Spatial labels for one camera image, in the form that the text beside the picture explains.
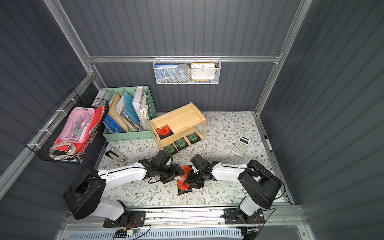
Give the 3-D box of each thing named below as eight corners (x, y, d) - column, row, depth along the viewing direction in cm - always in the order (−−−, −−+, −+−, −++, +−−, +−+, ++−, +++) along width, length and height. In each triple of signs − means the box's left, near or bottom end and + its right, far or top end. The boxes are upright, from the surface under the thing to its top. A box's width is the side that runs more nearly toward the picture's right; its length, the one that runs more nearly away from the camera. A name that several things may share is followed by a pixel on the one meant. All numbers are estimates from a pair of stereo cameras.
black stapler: (107, 155, 99) (105, 153, 97) (112, 149, 102) (110, 147, 100) (121, 163, 95) (120, 161, 93) (127, 157, 98) (125, 155, 96)
